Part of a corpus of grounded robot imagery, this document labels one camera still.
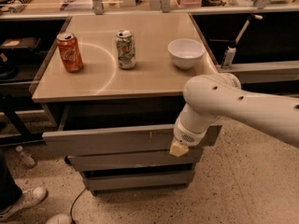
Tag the grey drawer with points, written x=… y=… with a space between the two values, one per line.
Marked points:
x=132 y=160
x=139 y=181
x=87 y=130

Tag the grey bottom drawer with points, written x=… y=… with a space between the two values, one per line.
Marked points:
x=139 y=181

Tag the white sneaker left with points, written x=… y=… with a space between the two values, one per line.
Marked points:
x=28 y=199

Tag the green white soda can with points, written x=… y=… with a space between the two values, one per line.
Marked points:
x=125 y=43

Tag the grey top drawer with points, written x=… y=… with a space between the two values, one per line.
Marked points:
x=87 y=130

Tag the white sneaker front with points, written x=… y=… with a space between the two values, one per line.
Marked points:
x=60 y=219

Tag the white bowl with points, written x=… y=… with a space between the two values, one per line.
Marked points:
x=186 y=53

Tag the clear plastic bottle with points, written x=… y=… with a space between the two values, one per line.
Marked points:
x=26 y=157

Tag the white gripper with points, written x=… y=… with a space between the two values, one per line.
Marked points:
x=186 y=135

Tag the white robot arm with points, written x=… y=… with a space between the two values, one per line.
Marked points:
x=209 y=97

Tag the dark trouser leg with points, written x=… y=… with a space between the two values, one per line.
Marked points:
x=9 y=190

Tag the grey middle drawer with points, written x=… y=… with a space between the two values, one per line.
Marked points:
x=132 y=160

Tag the red cola can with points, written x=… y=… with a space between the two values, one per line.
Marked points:
x=69 y=51

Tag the white sneaker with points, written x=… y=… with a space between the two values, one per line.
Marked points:
x=60 y=219
x=28 y=199

